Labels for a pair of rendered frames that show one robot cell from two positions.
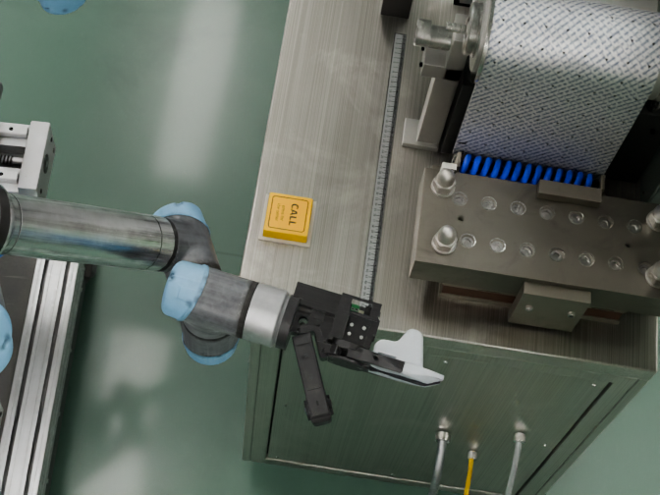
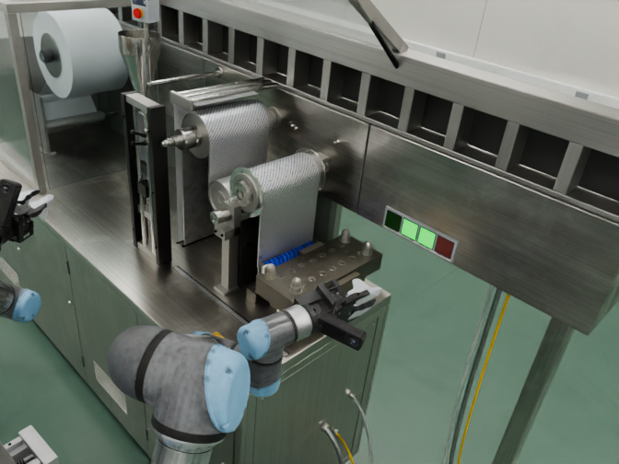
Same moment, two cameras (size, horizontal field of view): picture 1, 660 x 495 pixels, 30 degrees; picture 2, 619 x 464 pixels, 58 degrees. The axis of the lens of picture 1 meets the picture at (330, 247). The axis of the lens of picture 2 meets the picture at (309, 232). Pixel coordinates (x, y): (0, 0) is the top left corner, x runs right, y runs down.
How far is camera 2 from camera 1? 98 cm
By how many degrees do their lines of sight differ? 43
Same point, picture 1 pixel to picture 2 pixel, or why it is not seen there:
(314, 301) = (309, 299)
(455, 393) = (326, 384)
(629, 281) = (361, 259)
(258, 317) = (299, 317)
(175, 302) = (260, 341)
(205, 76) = not seen: hidden behind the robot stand
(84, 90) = not seen: outside the picture
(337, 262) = not seen: hidden behind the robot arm
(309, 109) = (171, 310)
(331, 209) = (226, 333)
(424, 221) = (279, 289)
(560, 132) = (294, 223)
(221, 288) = (273, 319)
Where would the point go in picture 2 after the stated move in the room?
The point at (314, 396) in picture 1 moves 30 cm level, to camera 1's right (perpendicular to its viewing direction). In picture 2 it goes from (352, 330) to (433, 282)
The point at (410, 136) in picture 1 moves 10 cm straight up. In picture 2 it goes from (223, 289) to (224, 263)
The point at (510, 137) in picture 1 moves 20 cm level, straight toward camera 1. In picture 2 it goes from (277, 240) to (310, 276)
